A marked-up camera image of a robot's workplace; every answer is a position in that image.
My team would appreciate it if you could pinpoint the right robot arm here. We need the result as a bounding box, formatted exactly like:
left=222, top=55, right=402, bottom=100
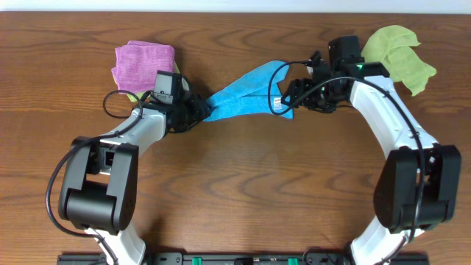
left=281, top=52, right=461, bottom=264

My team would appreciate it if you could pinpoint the right black cable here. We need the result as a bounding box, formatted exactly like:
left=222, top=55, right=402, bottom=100
left=267, top=60, right=426, bottom=265

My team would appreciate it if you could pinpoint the left black cable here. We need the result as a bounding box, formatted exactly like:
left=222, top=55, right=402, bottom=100
left=45, top=89, right=155, bottom=265

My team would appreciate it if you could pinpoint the crumpled lime green cloth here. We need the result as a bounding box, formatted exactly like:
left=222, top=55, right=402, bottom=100
left=361, top=25, right=436, bottom=96

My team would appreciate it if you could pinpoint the blue microfiber cloth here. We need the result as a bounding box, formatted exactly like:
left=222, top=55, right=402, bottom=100
left=205, top=60, right=284, bottom=122

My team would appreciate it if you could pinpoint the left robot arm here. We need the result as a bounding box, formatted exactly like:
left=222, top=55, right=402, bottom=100
left=52, top=92, right=210, bottom=264

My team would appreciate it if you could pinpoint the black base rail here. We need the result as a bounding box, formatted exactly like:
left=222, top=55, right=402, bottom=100
left=56, top=252, right=430, bottom=265

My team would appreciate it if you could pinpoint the black cable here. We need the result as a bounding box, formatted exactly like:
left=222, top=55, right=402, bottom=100
left=45, top=89, right=155, bottom=265
left=267, top=60, right=426, bottom=265

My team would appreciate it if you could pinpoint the folded green cloth under purple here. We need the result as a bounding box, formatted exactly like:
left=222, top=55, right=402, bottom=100
left=126, top=62, right=181, bottom=103

